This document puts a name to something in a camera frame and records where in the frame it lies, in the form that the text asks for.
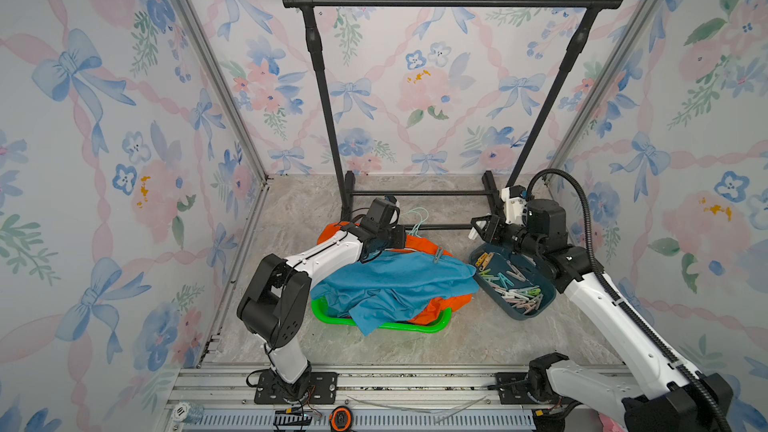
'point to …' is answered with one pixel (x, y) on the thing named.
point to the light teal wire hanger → (415, 229)
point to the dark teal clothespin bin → (518, 284)
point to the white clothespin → (473, 233)
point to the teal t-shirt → (393, 286)
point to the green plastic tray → (439, 325)
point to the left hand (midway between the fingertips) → (407, 234)
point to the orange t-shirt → (437, 306)
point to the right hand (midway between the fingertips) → (477, 220)
